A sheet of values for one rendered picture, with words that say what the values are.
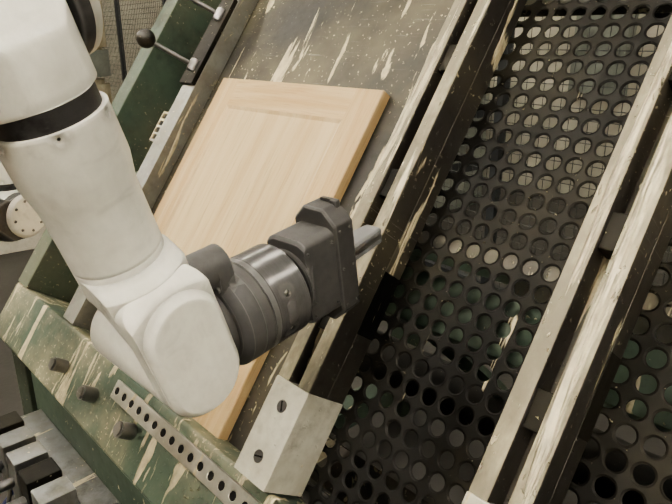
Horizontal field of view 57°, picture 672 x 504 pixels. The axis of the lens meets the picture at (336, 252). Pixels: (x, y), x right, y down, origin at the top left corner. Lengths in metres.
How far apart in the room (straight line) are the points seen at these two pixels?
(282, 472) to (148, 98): 1.01
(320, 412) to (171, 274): 0.39
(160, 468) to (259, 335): 0.48
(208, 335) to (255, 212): 0.59
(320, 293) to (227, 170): 0.59
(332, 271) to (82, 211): 0.26
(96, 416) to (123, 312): 0.70
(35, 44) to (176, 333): 0.20
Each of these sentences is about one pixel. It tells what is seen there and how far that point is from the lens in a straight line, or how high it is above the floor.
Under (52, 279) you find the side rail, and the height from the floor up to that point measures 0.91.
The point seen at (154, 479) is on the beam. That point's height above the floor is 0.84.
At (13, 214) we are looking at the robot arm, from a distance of 1.18.
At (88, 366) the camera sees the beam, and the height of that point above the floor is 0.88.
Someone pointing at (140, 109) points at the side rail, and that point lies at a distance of 1.54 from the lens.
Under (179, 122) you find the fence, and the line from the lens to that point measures 1.31.
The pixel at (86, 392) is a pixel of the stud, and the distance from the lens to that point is 1.11.
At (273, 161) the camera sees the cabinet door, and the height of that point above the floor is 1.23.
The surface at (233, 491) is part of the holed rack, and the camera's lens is 0.83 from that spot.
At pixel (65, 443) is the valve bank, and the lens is 1.25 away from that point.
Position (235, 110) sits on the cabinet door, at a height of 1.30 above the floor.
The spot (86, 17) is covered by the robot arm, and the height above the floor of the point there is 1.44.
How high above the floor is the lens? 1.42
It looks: 19 degrees down
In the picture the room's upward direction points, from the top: straight up
